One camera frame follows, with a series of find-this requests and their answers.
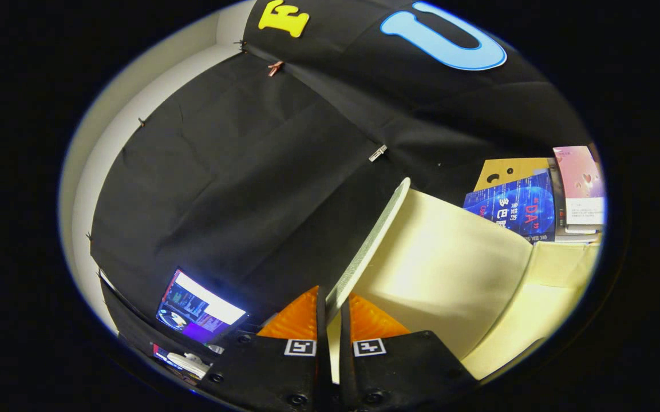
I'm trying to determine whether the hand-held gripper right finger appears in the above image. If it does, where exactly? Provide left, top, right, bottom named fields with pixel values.
left=338, top=293, right=476, bottom=412

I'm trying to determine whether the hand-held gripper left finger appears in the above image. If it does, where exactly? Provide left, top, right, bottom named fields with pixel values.
left=197, top=285, right=330, bottom=412

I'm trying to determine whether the green fabric storage box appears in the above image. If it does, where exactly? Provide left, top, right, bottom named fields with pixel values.
left=326, top=177, right=602, bottom=385

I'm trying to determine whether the black backdrop cloth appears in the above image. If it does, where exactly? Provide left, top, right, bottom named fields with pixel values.
left=90, top=0, right=591, bottom=347

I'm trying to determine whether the blue book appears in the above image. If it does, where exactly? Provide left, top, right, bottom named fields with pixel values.
left=463, top=170, right=557, bottom=244

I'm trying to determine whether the pink book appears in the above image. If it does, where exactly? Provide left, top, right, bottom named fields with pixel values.
left=553, top=145, right=606, bottom=227

